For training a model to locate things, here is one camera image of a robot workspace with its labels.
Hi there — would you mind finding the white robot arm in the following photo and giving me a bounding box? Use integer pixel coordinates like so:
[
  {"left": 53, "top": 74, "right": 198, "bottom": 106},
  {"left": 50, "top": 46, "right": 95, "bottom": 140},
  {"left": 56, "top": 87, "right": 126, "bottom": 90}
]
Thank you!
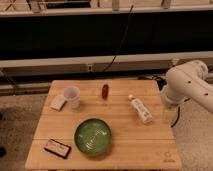
[{"left": 160, "top": 60, "right": 213, "bottom": 124}]

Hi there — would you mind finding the wooden folding table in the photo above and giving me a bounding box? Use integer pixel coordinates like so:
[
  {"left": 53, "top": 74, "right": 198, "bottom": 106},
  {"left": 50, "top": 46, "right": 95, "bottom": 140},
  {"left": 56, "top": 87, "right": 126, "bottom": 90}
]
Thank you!
[{"left": 25, "top": 80, "right": 182, "bottom": 171}]

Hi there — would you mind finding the translucent plastic cup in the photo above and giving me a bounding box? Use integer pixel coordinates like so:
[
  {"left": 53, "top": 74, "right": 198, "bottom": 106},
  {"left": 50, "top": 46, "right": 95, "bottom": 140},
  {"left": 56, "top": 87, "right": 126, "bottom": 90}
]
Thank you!
[{"left": 63, "top": 86, "right": 80, "bottom": 108}]

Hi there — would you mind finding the white sponge block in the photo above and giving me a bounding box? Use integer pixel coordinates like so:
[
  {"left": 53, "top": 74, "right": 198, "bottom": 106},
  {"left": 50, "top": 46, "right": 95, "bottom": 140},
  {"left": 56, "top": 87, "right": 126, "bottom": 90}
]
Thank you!
[{"left": 50, "top": 95, "right": 66, "bottom": 111}]

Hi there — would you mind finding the black hanging cable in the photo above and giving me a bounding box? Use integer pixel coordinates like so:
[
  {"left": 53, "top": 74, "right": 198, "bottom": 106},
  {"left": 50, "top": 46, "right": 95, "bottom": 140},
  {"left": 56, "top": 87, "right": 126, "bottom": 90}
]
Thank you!
[{"left": 101, "top": 3, "right": 135, "bottom": 73}]

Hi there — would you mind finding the green ceramic bowl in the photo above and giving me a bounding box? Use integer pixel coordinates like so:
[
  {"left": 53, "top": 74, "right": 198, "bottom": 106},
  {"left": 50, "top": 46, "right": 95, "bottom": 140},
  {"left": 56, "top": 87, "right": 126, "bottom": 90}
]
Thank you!
[{"left": 74, "top": 118, "right": 112, "bottom": 156}]

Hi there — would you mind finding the white tube bottle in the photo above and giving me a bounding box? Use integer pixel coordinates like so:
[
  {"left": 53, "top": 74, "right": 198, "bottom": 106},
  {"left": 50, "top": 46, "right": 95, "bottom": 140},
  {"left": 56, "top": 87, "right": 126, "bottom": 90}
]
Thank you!
[{"left": 128, "top": 94, "right": 153, "bottom": 124}]

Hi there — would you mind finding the black floor cable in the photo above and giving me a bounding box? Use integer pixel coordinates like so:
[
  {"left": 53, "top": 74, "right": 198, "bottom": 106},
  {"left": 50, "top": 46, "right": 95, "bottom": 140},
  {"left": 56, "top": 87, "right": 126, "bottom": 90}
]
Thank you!
[{"left": 170, "top": 105, "right": 182, "bottom": 128}]

